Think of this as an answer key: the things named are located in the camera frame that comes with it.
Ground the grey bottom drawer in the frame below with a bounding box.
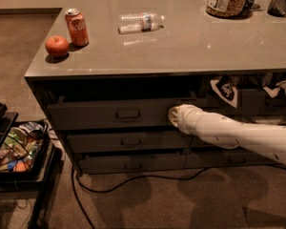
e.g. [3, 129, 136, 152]
[78, 153, 186, 174]

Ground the large jar of nuts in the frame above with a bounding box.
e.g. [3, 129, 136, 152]
[206, 0, 246, 18]

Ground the red apple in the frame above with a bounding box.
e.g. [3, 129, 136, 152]
[45, 35, 69, 58]

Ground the black floor cable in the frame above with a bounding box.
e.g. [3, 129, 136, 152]
[70, 164, 286, 229]

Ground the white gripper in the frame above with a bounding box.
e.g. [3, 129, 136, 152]
[168, 105, 204, 135]

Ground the black white snack bag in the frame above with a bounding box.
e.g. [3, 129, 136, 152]
[263, 79, 286, 98]
[210, 75, 237, 108]

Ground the grey drawer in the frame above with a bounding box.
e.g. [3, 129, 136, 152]
[68, 131, 192, 153]
[78, 153, 186, 174]
[47, 98, 196, 131]

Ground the orange soda can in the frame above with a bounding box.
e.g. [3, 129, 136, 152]
[65, 8, 89, 47]

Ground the clear plastic water bottle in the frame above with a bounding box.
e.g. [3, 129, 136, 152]
[118, 12, 165, 34]

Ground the grey middle drawer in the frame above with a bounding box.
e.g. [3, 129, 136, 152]
[68, 131, 192, 153]

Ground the black bin of snacks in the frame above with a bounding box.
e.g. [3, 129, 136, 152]
[0, 119, 50, 181]

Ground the grey top drawer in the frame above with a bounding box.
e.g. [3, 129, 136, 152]
[47, 98, 196, 131]

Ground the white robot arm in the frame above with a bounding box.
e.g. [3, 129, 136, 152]
[168, 104, 286, 165]

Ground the black tray cart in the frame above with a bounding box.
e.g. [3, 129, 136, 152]
[0, 104, 62, 229]

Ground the grey counter cabinet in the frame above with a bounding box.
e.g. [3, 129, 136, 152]
[25, 0, 286, 174]

